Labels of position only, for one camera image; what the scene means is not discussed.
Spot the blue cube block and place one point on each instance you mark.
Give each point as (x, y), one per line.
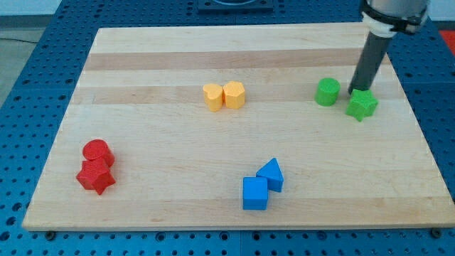
(254, 193)

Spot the green star block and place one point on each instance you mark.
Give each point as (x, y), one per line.
(362, 104)

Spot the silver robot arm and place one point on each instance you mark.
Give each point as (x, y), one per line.
(385, 18)

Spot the wooden board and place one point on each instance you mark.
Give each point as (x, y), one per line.
(179, 166)

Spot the green cylinder block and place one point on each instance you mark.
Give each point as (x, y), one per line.
(327, 92)

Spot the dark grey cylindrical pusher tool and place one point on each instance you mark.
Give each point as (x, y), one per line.
(369, 62)

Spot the yellow hexagon block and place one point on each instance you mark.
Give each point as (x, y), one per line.
(234, 94)

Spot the red cylinder block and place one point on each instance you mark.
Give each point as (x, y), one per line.
(98, 149)

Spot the blue triangle block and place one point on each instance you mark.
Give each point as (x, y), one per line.
(273, 174)

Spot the red star block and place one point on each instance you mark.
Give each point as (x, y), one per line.
(95, 175)

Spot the yellow heart block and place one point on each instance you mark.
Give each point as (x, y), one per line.
(213, 96)

